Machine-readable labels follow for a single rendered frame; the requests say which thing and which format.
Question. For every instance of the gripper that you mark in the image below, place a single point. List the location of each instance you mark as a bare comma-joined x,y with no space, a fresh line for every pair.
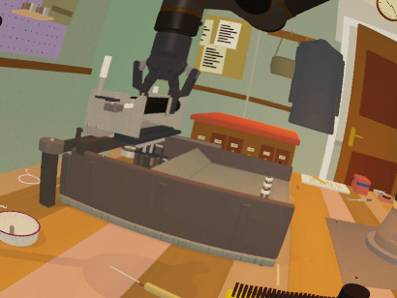
167,54

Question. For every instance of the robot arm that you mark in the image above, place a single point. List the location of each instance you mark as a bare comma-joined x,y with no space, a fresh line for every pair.
258,13

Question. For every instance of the black platen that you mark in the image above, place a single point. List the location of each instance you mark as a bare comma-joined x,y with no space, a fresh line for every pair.
156,105

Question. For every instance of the brown latch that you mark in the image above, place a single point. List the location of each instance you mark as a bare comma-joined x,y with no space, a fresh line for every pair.
113,107

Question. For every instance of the white carriage return lever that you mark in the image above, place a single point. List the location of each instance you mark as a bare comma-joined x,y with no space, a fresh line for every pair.
105,67

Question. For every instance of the brown typewriter body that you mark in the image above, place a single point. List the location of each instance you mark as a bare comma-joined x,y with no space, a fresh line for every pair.
155,200

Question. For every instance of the white typewriter keys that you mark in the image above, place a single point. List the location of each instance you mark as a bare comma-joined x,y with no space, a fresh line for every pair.
267,187

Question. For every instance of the small white knob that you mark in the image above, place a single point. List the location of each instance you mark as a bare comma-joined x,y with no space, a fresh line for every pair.
155,89

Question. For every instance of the cork notice board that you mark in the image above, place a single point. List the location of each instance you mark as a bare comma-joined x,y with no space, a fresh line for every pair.
232,61

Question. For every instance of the dark type bars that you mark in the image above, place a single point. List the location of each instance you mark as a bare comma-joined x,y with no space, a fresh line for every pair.
146,154

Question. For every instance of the white ribbon spool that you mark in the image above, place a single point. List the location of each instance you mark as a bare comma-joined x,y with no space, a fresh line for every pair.
128,152

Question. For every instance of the orange topped drawer cabinet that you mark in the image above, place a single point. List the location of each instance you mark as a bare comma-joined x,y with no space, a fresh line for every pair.
245,127

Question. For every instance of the olive hanging bag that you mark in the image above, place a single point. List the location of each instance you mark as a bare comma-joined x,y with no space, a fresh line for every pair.
282,67

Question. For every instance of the olive box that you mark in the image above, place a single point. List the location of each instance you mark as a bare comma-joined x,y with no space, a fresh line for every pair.
63,11

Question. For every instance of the brown coat rack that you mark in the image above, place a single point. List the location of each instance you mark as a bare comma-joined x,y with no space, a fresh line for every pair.
280,35

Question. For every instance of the purple pegboard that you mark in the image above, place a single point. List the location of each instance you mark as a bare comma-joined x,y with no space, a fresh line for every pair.
29,38

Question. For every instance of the tan pegboard shelf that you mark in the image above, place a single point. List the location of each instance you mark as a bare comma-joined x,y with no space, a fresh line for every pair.
32,13

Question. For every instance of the grey hanging coat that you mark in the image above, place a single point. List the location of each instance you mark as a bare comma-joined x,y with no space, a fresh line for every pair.
316,87

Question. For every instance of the yellow pencil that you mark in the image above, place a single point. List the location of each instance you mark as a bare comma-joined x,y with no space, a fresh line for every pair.
319,179

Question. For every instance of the white paper pad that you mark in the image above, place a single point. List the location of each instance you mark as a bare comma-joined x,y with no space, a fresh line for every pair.
335,186

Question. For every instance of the white round tin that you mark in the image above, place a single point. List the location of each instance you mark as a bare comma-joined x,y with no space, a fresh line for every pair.
17,230

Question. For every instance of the brown door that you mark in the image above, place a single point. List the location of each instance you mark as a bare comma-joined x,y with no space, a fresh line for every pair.
377,96

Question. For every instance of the red box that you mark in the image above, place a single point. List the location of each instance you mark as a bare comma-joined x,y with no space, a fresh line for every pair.
360,184

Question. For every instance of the small yellow stick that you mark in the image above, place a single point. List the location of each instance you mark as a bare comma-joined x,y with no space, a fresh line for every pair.
278,274

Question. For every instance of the grey pen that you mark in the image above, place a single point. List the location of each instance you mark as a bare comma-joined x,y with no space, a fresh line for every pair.
360,199

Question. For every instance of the black bristle brush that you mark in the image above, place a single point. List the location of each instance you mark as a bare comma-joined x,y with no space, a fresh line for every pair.
274,292

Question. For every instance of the pink tape dispenser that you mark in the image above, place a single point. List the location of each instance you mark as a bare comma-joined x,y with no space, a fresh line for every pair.
384,196

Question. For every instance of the brown flat sheet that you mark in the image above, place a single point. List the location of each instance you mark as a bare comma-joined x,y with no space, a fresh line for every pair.
348,251

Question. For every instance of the black round knob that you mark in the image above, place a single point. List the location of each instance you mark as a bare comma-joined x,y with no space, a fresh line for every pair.
353,291

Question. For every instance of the dark carriage rail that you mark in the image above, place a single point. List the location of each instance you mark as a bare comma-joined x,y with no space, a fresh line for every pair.
97,142

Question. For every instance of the brown wall rail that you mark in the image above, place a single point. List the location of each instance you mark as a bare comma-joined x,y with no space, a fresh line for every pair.
38,65

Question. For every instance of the brown margin stop post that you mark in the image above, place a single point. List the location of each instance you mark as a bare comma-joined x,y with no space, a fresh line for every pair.
49,174

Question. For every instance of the white wall clock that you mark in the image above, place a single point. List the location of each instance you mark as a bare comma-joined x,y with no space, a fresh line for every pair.
389,8

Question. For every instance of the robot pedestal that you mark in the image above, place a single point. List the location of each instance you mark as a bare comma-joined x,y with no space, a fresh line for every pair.
385,238

